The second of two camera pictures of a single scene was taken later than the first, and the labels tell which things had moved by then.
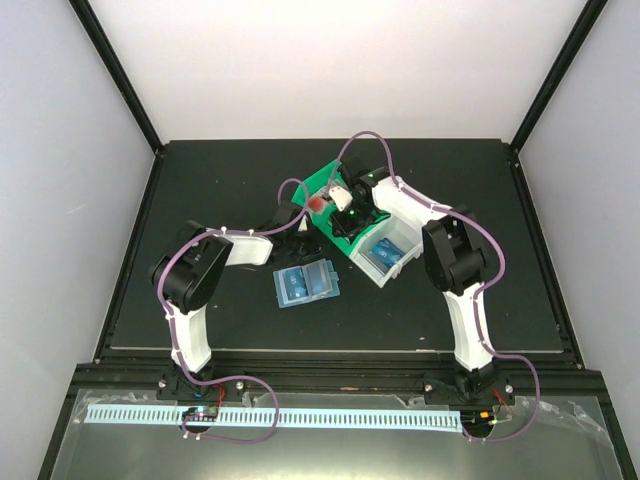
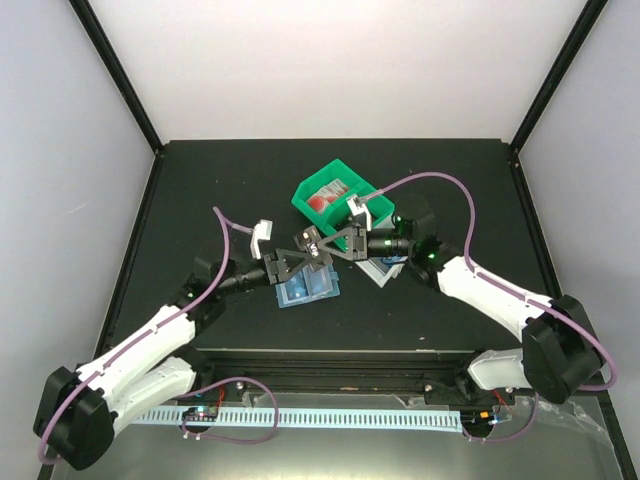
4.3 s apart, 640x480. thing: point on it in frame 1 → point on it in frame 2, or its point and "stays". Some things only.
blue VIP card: (295, 282) stays
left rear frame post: (118, 70) stays
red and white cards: (318, 203) stays
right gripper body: (356, 220) → (360, 244)
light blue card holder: (305, 283) stays
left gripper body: (305, 249) → (268, 258)
